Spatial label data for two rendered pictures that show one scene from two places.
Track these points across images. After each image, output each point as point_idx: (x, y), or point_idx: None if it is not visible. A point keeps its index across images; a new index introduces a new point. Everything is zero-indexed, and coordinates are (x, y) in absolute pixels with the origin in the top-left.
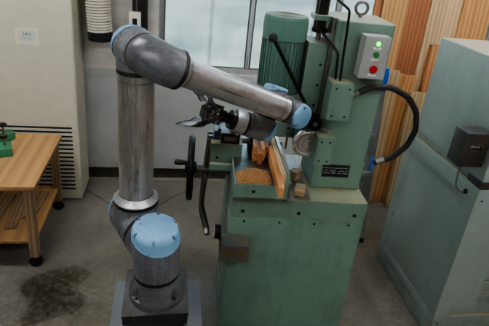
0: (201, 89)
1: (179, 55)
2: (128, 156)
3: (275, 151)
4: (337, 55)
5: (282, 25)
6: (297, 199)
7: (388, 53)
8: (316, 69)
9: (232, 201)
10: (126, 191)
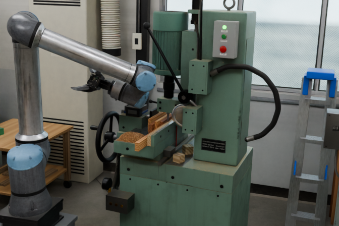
0: (50, 49)
1: (30, 23)
2: (18, 100)
3: (164, 124)
4: (197, 39)
5: (159, 17)
6: (171, 164)
7: (234, 35)
8: (189, 53)
9: (120, 159)
10: (19, 127)
